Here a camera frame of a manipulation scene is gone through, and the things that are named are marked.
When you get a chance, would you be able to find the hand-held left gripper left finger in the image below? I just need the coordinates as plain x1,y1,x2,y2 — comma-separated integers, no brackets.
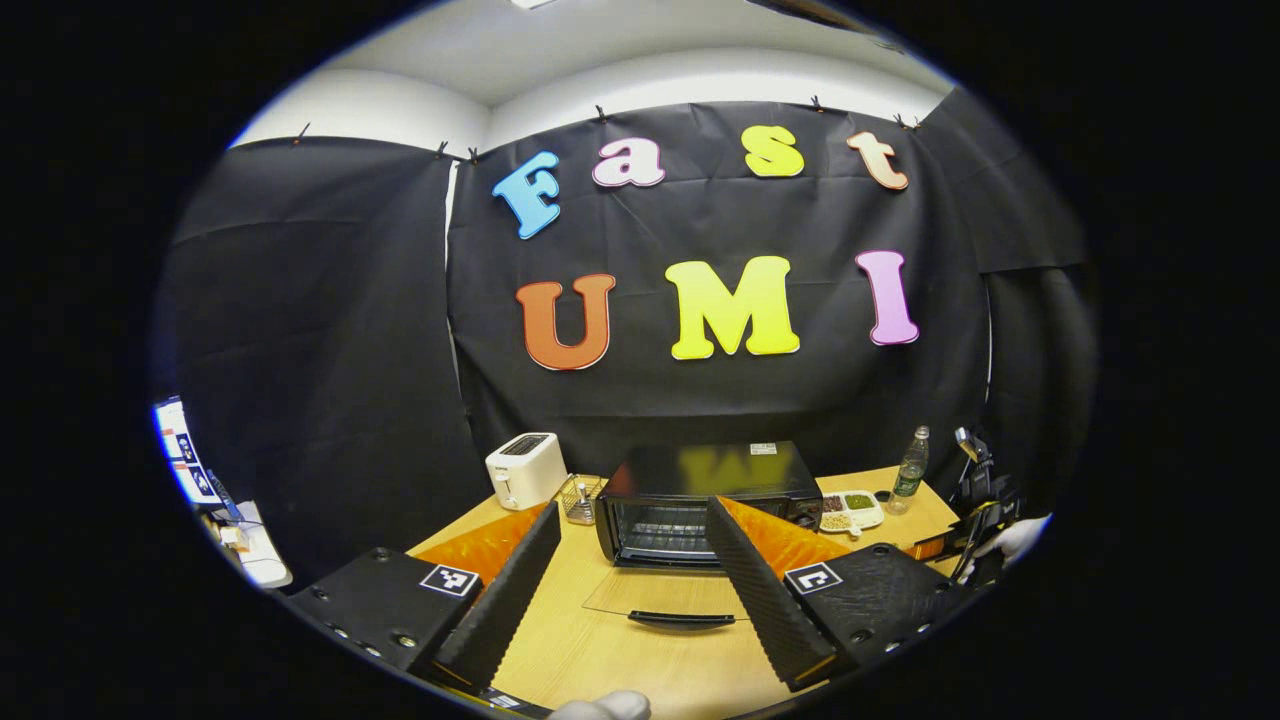
285,500,563,691

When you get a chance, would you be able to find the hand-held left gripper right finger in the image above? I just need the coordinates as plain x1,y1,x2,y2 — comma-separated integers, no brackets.
705,496,976,693

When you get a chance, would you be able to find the black electric oven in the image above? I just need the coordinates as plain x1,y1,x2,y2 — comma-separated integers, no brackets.
583,441,826,631

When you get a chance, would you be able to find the clear water bottle green label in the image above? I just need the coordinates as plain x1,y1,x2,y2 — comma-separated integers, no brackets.
886,426,931,515

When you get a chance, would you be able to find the white divided dish with beans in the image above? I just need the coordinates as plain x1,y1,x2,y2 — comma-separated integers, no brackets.
818,489,886,534

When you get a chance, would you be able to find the white toaster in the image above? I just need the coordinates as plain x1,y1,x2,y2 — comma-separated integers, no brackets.
485,432,569,511

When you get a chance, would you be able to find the white side table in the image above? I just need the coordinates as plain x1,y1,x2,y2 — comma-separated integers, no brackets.
198,498,294,590

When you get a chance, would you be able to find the black backdrop cloth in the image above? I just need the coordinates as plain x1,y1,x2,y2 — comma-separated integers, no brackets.
150,85,1099,591

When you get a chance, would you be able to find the blue and white poster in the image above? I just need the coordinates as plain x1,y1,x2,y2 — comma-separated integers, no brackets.
153,396,223,507

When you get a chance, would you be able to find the small wire basket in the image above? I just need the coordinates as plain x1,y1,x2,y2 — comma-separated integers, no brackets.
556,474,607,527

